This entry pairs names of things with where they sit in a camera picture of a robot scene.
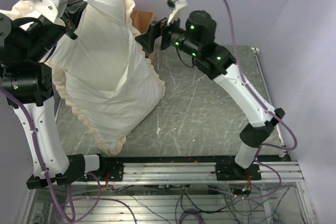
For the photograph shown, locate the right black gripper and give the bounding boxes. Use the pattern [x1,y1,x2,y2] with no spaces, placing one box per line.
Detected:
[134,9,200,59]

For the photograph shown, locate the grey pillowcase with cream ruffle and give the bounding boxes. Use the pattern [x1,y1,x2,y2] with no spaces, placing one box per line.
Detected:
[0,0,166,156]

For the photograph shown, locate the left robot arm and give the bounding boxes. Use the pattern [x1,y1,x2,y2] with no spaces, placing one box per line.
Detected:
[1,14,107,189]

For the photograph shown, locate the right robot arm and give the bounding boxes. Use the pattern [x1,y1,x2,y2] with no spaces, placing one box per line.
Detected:
[135,10,285,180]

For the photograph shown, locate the orange plastic file organizer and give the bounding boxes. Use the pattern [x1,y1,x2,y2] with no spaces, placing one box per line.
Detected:
[130,10,155,58]

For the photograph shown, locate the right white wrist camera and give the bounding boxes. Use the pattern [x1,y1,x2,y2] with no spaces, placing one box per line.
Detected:
[166,0,188,25]

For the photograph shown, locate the aluminium mounting rail frame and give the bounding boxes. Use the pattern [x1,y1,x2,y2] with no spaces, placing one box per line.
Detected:
[28,155,305,224]

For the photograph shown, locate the tangled floor cables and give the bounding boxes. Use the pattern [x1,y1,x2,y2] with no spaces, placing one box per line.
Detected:
[89,182,279,224]

